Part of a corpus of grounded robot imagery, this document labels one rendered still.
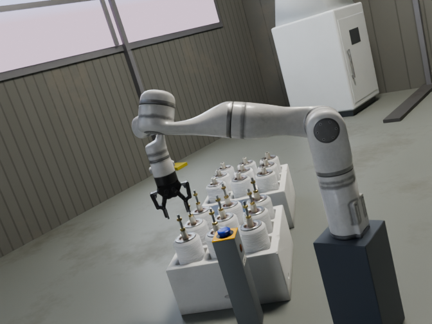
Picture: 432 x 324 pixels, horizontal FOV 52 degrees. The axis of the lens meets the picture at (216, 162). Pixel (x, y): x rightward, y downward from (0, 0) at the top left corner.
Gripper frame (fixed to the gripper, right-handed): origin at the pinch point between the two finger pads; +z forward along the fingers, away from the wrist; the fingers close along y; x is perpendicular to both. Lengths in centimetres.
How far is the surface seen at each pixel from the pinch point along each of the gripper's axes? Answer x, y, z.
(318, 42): 201, 154, -30
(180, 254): -3.5, -3.3, 13.8
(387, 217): 9, 80, 35
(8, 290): 76, -90, 35
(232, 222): 1.8, 17.5, 11.2
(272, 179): 36, 45, 13
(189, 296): -6.4, -5.0, 28.4
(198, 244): -3.4, 3.3, 12.6
